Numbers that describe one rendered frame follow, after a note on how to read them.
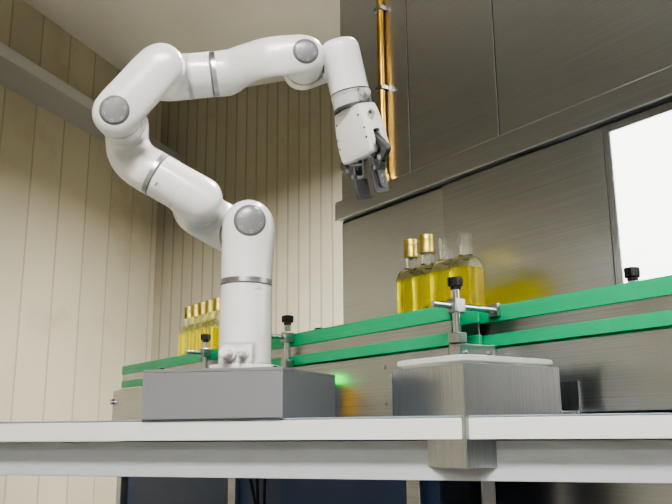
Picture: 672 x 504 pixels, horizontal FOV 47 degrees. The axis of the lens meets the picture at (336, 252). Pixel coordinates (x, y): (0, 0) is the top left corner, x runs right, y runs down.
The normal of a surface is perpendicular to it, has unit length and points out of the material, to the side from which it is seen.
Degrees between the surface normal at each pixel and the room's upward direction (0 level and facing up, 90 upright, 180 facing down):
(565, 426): 90
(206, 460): 90
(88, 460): 90
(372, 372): 90
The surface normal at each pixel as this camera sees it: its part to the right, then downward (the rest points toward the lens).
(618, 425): -0.33, -0.21
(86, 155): 0.94, -0.08
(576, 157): -0.82, -0.12
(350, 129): -0.76, 0.14
